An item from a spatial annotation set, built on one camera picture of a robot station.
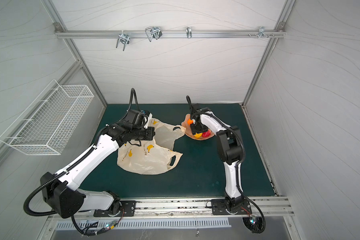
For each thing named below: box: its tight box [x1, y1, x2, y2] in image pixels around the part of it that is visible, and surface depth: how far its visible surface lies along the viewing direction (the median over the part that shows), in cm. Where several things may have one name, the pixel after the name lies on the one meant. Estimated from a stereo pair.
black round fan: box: [242, 216, 266, 232], surface depth 73 cm
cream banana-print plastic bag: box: [117, 118, 187, 175], surface depth 80 cm
